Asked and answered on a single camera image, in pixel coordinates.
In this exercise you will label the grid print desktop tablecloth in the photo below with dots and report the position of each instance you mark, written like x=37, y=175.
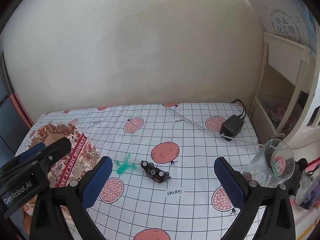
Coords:
x=190, y=180

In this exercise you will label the pink white crochet mat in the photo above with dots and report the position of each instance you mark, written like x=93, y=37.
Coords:
x=300, y=218

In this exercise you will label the white lattice bookshelf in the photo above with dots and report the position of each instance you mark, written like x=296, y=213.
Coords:
x=282, y=52

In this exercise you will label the dark blue cabinet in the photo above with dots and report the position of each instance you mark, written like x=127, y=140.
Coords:
x=7, y=122

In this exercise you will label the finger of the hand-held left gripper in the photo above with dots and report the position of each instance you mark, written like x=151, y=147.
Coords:
x=32, y=152
x=55, y=150

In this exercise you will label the clear drinking glass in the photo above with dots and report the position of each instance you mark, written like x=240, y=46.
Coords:
x=260, y=162

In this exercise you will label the black mesh cloth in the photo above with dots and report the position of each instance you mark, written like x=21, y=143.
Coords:
x=298, y=175

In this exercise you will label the grey album book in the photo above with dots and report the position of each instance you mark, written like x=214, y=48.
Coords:
x=275, y=10

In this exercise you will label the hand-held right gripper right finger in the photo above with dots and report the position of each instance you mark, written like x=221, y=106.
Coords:
x=230, y=185

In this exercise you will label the black board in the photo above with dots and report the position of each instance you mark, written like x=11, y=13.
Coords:
x=5, y=75

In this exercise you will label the black power adapter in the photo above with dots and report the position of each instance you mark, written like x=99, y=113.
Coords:
x=231, y=127

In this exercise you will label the black toy car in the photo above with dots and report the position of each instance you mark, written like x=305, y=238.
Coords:
x=153, y=171

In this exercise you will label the smartphone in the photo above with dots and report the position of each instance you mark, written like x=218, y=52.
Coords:
x=311, y=198

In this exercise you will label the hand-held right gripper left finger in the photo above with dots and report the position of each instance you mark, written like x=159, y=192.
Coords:
x=96, y=182

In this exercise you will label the teal rubber toy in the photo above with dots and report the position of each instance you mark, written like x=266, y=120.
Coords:
x=123, y=167

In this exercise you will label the floral paper gift box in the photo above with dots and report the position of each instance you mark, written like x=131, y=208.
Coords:
x=82, y=152

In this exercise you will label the pink board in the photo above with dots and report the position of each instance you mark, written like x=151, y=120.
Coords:
x=23, y=110

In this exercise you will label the purple trinkets pile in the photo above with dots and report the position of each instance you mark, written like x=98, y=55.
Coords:
x=275, y=115

